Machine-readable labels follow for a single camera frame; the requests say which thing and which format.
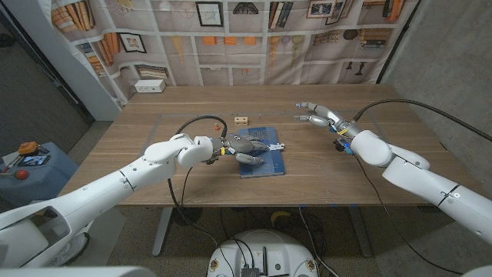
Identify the yellow object under table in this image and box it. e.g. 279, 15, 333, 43
270, 210, 292, 227

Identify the white power outlet box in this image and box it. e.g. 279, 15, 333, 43
134, 78, 167, 94

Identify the orange emergency stop box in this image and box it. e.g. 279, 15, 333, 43
18, 141, 39, 156

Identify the blue notebook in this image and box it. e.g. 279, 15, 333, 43
237, 126, 286, 179

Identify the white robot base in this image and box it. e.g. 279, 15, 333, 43
207, 229, 319, 277

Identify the black backdrop pole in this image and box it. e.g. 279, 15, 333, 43
376, 0, 422, 85

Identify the white robot torso rim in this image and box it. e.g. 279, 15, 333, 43
0, 265, 157, 277

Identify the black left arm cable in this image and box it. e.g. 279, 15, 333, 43
168, 114, 231, 249

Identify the grey table leg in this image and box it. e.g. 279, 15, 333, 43
347, 206, 373, 258

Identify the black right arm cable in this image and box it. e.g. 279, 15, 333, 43
352, 98, 492, 142

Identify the black smartphone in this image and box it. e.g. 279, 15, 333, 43
18, 155, 51, 167

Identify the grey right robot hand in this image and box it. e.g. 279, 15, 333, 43
294, 102, 362, 138

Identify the blue-grey side cart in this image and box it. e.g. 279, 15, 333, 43
0, 142, 80, 209

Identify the printed bookshelf backdrop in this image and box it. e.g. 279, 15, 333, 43
49, 0, 420, 112

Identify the white table leg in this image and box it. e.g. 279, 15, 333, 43
152, 206, 174, 257

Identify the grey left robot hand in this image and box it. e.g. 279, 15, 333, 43
211, 134, 272, 166

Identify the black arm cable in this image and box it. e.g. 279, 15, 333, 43
352, 98, 492, 142
168, 114, 231, 249

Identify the black round table foot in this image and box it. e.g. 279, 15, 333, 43
171, 206, 204, 226

